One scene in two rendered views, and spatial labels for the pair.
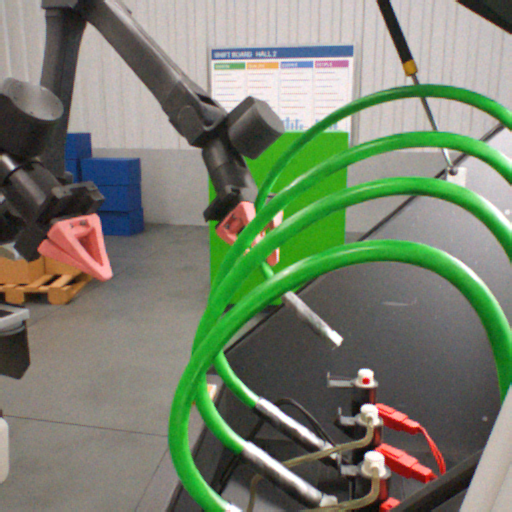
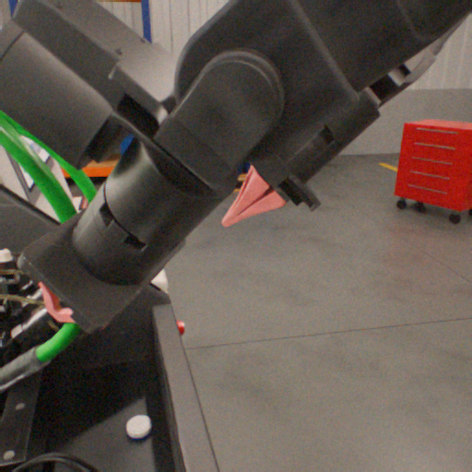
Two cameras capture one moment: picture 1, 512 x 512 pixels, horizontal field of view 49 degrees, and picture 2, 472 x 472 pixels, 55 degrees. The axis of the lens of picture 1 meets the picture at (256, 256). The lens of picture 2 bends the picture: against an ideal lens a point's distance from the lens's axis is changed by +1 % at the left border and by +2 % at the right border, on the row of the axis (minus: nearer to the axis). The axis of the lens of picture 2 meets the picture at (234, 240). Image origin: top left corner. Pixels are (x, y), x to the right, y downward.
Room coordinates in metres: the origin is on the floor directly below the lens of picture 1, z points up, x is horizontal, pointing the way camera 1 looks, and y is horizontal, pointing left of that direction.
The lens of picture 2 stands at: (1.06, -0.02, 1.39)
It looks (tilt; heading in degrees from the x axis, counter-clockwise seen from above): 21 degrees down; 156
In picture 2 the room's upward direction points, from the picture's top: straight up
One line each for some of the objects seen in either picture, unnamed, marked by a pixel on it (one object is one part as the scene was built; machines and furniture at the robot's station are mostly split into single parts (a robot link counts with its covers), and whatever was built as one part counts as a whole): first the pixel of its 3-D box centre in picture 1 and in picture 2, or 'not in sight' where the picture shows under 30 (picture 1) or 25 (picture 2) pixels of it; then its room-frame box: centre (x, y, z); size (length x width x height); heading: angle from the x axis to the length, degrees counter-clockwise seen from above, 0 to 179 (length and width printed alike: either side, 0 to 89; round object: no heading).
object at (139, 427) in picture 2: not in sight; (139, 427); (0.48, 0.07, 0.84); 0.04 x 0.04 x 0.01
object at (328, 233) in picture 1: (279, 216); not in sight; (4.25, -0.18, 0.65); 0.95 x 0.86 x 1.30; 85
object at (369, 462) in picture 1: (373, 471); not in sight; (0.41, -0.10, 1.10); 0.02 x 0.02 x 0.03
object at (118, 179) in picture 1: (87, 183); not in sight; (6.91, 2.08, 0.61); 1.26 x 0.48 x 1.22; 77
